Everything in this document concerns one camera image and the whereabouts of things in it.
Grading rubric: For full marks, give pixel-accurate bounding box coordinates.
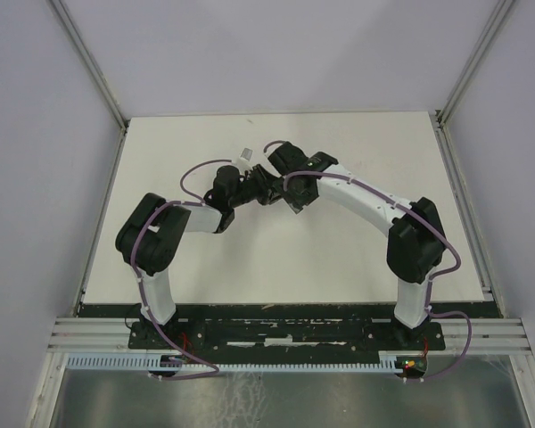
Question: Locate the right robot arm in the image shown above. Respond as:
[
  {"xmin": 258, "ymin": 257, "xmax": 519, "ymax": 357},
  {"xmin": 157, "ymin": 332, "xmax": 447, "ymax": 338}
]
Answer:
[{"xmin": 263, "ymin": 141, "xmax": 447, "ymax": 349}]

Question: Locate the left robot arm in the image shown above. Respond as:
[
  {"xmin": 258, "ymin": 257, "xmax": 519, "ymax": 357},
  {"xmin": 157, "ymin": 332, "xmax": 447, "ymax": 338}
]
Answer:
[{"xmin": 115, "ymin": 165, "xmax": 283, "ymax": 348}]

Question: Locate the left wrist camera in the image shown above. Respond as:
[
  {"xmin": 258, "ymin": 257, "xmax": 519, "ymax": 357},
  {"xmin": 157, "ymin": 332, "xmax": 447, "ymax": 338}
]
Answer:
[{"xmin": 236, "ymin": 147, "xmax": 253, "ymax": 165}]

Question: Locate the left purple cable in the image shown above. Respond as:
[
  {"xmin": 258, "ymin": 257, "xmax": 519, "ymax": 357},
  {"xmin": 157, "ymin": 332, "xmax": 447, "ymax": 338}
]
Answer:
[{"xmin": 131, "ymin": 157, "xmax": 233, "ymax": 383}]

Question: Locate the right aluminium frame post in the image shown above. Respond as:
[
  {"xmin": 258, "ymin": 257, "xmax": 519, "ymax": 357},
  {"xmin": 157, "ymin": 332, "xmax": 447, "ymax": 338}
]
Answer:
[{"xmin": 436, "ymin": 0, "xmax": 518, "ymax": 128}]

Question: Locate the aluminium frame post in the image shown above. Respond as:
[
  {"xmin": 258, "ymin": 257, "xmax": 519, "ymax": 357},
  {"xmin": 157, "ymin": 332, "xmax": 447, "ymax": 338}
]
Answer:
[
  {"xmin": 436, "ymin": 0, "xmax": 518, "ymax": 128},
  {"xmin": 46, "ymin": 0, "xmax": 128, "ymax": 129}
]

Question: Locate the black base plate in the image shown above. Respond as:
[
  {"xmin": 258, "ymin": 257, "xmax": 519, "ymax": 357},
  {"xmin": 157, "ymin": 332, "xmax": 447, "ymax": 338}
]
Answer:
[{"xmin": 128, "ymin": 304, "xmax": 446, "ymax": 358}]

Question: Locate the front aluminium rail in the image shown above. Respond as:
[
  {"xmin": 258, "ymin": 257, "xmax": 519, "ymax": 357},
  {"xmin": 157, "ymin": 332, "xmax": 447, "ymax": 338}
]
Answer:
[{"xmin": 47, "ymin": 318, "xmax": 531, "ymax": 355}]

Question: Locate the left aluminium frame post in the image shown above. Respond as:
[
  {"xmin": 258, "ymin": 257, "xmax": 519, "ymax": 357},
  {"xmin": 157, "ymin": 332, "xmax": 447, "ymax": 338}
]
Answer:
[{"xmin": 46, "ymin": 0, "xmax": 128, "ymax": 129}]

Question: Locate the white cable duct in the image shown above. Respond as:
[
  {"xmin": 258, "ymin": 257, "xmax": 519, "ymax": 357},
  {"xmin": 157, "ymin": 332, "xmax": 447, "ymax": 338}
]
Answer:
[{"xmin": 65, "ymin": 350, "xmax": 405, "ymax": 372}]

